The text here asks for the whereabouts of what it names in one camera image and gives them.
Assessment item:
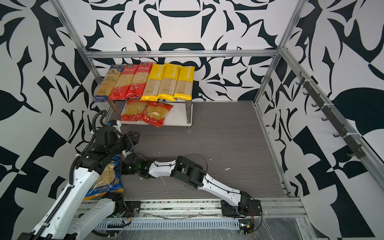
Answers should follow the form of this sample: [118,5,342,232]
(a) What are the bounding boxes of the blue-bottom pasta bag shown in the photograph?
[83,156,124,201]

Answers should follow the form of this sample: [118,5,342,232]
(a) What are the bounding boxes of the red macaroni bag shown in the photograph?
[122,99,149,122]
[143,102,174,127]

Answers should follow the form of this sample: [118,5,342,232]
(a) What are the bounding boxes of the blue-ended spaghetti bag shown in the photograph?
[93,65,124,102]

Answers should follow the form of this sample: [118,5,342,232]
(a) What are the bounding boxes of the red long spaghetti bag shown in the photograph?
[109,65,139,101]

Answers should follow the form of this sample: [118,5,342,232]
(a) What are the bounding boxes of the red noodle bag long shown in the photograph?
[126,63,153,99]

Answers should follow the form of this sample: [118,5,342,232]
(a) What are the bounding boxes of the yellow spaghetti bag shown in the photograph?
[140,64,168,102]
[174,66,195,101]
[157,64,181,102]

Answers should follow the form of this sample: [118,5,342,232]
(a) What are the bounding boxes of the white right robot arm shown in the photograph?
[117,153,263,218]

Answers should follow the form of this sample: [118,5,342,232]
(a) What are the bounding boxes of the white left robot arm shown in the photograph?
[18,110,140,240]

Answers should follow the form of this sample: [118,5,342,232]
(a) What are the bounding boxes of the white two-tier shelf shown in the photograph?
[108,98,193,127]

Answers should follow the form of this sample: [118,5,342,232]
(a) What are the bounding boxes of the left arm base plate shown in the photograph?
[108,201,142,218]

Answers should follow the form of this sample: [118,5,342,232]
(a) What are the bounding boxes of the white slotted cable duct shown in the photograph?
[95,219,240,232]

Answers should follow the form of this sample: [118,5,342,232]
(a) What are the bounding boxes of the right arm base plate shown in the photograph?
[221,199,263,218]

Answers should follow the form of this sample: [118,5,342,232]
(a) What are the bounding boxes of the aluminium frame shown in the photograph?
[51,1,384,188]

